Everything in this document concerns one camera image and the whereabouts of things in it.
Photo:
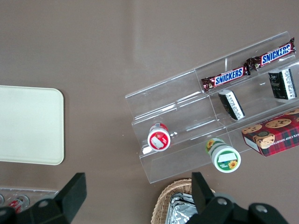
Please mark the clear acrylic bottle rack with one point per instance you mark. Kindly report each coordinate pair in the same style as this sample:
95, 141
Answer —
46, 192

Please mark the red tartan cookie box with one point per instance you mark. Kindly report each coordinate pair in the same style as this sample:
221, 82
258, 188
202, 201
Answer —
275, 137

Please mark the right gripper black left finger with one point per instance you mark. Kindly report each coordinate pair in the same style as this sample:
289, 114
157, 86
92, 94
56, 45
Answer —
70, 196

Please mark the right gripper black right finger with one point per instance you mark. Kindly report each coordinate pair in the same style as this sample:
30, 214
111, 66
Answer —
202, 193

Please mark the stacked foil containers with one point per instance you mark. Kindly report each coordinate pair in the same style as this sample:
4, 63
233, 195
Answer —
180, 210

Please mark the small black white carton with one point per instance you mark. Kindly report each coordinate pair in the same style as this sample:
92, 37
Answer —
233, 106
283, 84

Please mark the cream rectangular tray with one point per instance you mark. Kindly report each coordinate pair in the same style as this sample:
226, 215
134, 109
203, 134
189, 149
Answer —
28, 126

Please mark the red lid yogurt cup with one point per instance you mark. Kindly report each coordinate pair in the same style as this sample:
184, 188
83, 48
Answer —
158, 140

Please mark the green sunflower yogurt cup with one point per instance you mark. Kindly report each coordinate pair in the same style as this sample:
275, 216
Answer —
227, 159

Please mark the clear acrylic tiered stand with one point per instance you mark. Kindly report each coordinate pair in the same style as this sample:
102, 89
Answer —
168, 93

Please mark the red cola bottle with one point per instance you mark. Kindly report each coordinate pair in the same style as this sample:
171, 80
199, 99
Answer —
22, 200

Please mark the oval wicker basket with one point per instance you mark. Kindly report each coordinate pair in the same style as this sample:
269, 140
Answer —
161, 203

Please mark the Snickers chocolate bar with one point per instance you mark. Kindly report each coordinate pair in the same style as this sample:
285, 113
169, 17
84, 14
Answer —
273, 56
227, 79

